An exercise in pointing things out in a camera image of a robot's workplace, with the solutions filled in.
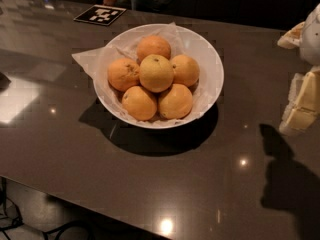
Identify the black white marker tag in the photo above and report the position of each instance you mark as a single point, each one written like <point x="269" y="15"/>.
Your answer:
<point x="100" y="15"/>

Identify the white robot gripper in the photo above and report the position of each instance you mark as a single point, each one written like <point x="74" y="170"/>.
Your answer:
<point x="311" y="39"/>

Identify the orange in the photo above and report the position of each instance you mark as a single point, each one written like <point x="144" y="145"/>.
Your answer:
<point x="156" y="73"/>
<point x="176" y="102"/>
<point x="153" y="44"/>
<point x="186" y="70"/>
<point x="123" y="73"/>
<point x="139" y="103"/>

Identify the white paper bowl liner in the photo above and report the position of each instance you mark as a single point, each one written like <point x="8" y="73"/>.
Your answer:
<point x="90" y="59"/>

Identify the white round bowl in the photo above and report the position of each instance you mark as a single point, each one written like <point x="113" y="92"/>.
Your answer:
<point x="210" y="64"/>

